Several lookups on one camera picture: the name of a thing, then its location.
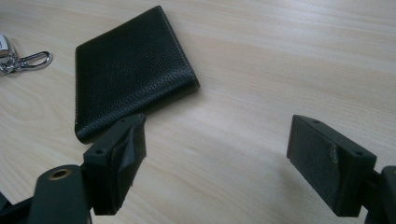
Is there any black leather wallet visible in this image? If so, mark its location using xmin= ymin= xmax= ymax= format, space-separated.
xmin=74 ymin=5 xmax=201 ymax=145

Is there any silver metal keychain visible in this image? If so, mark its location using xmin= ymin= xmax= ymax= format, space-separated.
xmin=0 ymin=33 xmax=54 ymax=77

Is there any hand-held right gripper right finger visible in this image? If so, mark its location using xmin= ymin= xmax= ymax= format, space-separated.
xmin=286 ymin=114 xmax=377 ymax=217

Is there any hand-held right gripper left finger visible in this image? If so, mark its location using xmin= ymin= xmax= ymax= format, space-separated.
xmin=82 ymin=113 xmax=148 ymax=217

